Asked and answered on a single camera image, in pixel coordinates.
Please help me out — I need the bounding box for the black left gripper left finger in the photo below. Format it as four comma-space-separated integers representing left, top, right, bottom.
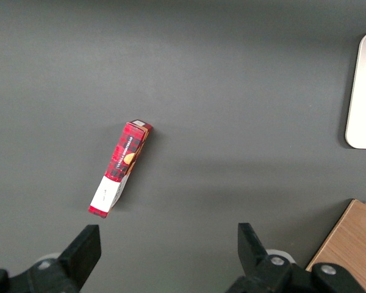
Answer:
0, 224, 102, 293

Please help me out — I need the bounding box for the wooden drawer cabinet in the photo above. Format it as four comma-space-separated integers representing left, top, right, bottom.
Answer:
305, 198, 366, 293

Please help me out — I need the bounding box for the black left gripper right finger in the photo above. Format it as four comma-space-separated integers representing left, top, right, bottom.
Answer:
228, 222, 366, 293

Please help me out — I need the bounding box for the red plaid cookie box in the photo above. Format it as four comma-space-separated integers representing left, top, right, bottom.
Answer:
87, 119, 154, 220

